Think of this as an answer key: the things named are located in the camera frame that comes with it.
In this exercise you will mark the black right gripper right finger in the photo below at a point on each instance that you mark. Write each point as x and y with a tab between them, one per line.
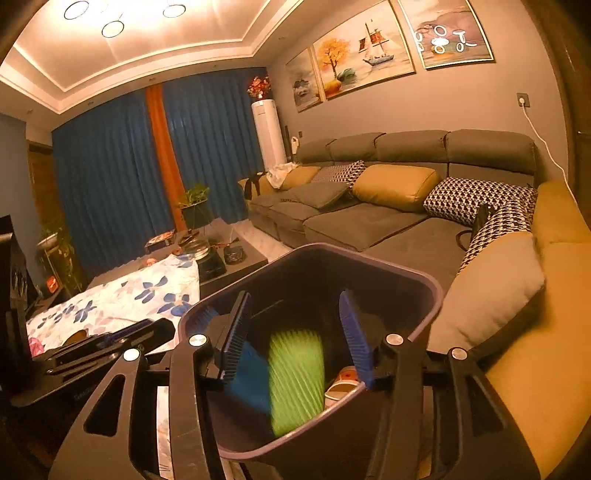
439	400

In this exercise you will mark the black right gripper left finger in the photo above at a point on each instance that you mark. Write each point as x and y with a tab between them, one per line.
114	435

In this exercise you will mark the blue foam fruit net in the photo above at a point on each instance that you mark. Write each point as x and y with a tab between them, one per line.
242	371

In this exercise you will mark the green foam fruit net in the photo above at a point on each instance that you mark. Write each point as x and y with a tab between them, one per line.
297	379

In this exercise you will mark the grey plastic trash bin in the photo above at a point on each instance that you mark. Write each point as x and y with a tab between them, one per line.
301	291

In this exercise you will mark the pink plastic bag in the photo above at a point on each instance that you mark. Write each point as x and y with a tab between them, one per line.
36	346

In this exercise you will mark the floral blue white tablecloth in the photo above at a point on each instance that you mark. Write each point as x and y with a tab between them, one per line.
162	290

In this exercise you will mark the black television screen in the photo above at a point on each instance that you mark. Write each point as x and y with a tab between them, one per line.
14	292

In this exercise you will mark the dark coffee table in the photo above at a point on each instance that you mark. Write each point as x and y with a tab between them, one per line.
230	257

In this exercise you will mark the beige sofa cushion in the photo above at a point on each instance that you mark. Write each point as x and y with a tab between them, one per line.
492	300

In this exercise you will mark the green potted plant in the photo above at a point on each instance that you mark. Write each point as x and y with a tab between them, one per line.
194	207

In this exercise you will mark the grey sectional sofa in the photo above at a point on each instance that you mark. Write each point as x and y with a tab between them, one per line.
543	376

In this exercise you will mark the mustard yellow cushion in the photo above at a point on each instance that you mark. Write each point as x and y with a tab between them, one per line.
400	187

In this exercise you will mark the grey sofa cushion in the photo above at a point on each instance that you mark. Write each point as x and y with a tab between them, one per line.
318	195

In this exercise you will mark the blue window curtain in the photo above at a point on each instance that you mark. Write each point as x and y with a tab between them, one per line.
108	174

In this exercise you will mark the black white patterned cushion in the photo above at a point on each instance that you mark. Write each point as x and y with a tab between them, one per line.
489	209

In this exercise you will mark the white standing air conditioner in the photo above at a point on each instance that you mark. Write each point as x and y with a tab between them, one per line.
268	131

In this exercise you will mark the orange curtain strip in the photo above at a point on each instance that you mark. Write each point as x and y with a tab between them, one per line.
169	171

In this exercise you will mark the artificial flower arrangement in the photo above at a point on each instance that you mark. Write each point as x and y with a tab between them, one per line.
260	88

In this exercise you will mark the small landscape painting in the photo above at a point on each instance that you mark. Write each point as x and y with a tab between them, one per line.
303	81

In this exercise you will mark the sailboat tree painting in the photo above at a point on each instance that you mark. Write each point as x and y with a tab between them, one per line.
366	49

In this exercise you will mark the purple sky painting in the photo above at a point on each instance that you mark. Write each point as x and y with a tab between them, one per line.
446	32

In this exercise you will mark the wall power socket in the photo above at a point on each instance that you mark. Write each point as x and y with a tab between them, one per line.
523	100

